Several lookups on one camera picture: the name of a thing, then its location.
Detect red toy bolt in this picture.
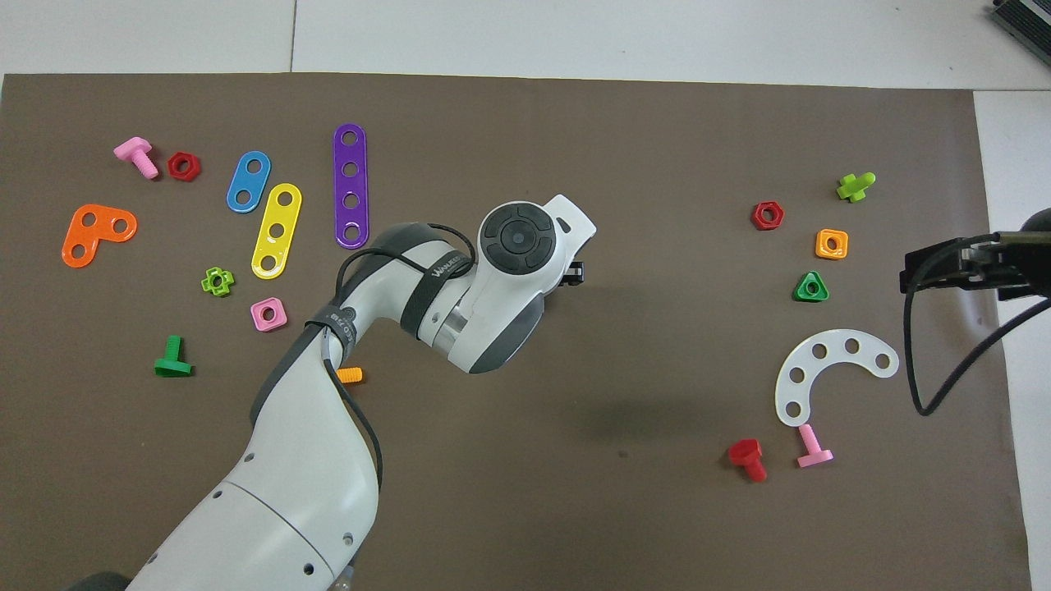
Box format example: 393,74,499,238
727,438,769,483

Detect blue two-hole strip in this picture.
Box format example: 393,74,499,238
226,150,272,214

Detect lime cross-head toy bolt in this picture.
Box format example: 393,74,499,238
836,172,877,204

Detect green toy bolt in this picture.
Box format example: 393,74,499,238
154,334,194,378

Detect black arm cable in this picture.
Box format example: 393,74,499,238
316,222,479,493
902,234,1051,417

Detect pink square toy nut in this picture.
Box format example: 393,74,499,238
250,297,289,332

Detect orange heart three-hole plate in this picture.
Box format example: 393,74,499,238
62,204,139,269

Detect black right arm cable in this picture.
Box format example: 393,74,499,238
902,234,1051,417

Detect pink toy bolt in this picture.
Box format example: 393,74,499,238
113,137,160,181
796,424,835,470

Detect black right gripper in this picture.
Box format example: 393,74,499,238
901,208,1051,300

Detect dark grey ribbed device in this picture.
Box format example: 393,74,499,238
989,0,1051,66

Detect white curved five-hole plate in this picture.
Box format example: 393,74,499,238
774,329,901,428

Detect brown table mat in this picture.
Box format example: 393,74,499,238
0,72,1034,591

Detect yellow three-hole strip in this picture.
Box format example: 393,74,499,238
250,182,303,281

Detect purple four-hole strip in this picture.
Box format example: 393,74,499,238
333,123,371,250

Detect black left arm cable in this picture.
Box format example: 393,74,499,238
316,222,479,493

